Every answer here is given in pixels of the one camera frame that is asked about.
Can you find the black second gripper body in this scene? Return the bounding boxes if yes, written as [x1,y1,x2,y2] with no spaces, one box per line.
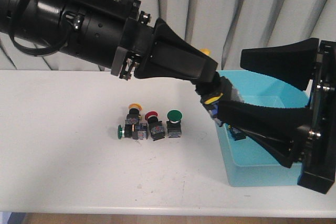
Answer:
[298,40,335,194]

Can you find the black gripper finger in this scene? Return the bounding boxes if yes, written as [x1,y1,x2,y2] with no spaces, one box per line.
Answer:
[240,38,319,91]
[218,101,313,168]
[135,18,217,80]

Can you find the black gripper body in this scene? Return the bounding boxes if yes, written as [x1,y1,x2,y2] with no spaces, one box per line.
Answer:
[111,11,153,80]

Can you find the red mushroom push button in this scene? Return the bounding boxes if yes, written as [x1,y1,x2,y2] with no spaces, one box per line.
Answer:
[227,125,247,141]

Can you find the yellow mushroom push button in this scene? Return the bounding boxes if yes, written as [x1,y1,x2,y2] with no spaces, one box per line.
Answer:
[195,48,245,122]

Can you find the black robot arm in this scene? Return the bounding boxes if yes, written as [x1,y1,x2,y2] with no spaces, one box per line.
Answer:
[1,0,335,194]

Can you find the blue plastic box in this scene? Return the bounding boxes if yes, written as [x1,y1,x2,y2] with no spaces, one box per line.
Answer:
[216,70,308,187]

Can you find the grey pleated curtain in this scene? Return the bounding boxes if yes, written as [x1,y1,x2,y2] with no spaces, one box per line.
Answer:
[0,0,336,72]

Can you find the green mushroom push button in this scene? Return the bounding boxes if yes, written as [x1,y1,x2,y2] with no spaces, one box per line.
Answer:
[166,110,182,138]

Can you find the yellow push button lying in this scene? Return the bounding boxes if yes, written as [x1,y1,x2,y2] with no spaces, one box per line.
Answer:
[125,103,142,125]

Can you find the red push button lying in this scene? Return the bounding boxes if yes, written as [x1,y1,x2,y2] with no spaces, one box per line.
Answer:
[145,111,165,141]

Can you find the green push button lying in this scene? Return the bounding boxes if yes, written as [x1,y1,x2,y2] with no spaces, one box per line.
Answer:
[117,123,148,140]

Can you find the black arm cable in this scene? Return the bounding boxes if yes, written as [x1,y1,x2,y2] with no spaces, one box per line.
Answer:
[7,0,106,57]

